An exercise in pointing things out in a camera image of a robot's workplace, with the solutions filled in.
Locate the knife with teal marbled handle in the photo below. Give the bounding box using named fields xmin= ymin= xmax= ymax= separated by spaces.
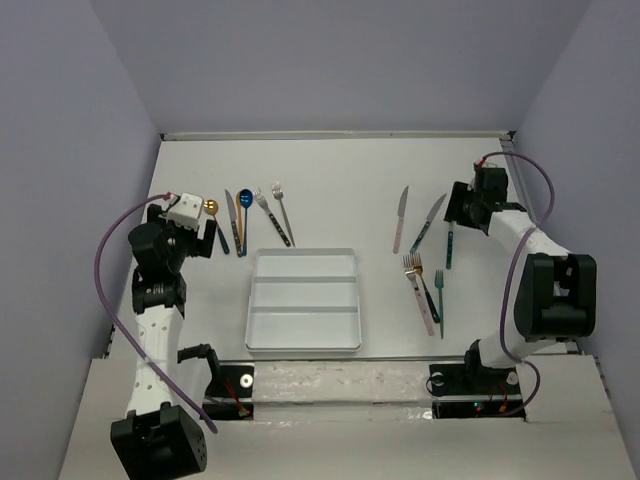
xmin=409 ymin=194 xmax=447 ymax=254

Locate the fork with teal marbled handle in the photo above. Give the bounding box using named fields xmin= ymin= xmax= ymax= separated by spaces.
xmin=446 ymin=222 xmax=455 ymax=270

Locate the knife with pink handle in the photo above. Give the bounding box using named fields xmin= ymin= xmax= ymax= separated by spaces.
xmin=392 ymin=185 xmax=409 ymax=254

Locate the gold fork dark-green handle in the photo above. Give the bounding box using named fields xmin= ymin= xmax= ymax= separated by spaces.
xmin=409 ymin=252 xmax=441 ymax=324

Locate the teal plastic fork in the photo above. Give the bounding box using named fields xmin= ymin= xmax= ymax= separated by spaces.
xmin=434 ymin=269 xmax=444 ymax=338

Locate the fork with pink handle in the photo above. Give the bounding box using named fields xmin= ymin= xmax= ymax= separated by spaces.
xmin=402 ymin=254 xmax=435 ymax=336

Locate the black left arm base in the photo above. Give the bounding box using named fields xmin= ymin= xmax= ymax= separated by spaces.
xmin=177 ymin=344 xmax=255 ymax=421

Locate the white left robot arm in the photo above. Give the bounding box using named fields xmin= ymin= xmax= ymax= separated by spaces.
xmin=110 ymin=217 xmax=221 ymax=479

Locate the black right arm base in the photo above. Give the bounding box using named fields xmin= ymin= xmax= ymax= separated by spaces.
xmin=425 ymin=363 xmax=525 ymax=420

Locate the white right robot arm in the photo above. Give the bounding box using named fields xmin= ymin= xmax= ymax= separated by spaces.
xmin=445 ymin=165 xmax=597 ymax=392

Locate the orange plastic knife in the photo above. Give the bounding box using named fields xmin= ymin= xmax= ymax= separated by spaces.
xmin=235 ymin=191 xmax=244 ymax=252

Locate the blue metallic spoon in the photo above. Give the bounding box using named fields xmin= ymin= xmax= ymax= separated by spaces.
xmin=239 ymin=189 xmax=253 ymax=256

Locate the all-silver fork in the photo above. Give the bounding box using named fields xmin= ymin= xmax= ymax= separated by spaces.
xmin=272 ymin=181 xmax=296 ymax=247

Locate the white three-compartment tray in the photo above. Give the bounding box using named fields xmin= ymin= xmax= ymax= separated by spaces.
xmin=245 ymin=248 xmax=362 ymax=355

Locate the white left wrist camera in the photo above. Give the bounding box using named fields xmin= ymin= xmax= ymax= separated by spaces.
xmin=164 ymin=193 xmax=204 ymax=232

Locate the gold spoon dark-green handle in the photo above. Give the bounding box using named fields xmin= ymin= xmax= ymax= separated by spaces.
xmin=204 ymin=199 xmax=230 ymax=255

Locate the knife with marbled dark handle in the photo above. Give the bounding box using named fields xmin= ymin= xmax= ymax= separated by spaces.
xmin=225 ymin=190 xmax=243 ymax=257

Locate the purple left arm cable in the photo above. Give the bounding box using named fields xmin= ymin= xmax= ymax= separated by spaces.
xmin=94 ymin=192 xmax=220 ymax=434

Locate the fork with dark marbled handle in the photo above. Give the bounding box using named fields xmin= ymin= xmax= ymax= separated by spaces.
xmin=253 ymin=188 xmax=292 ymax=247

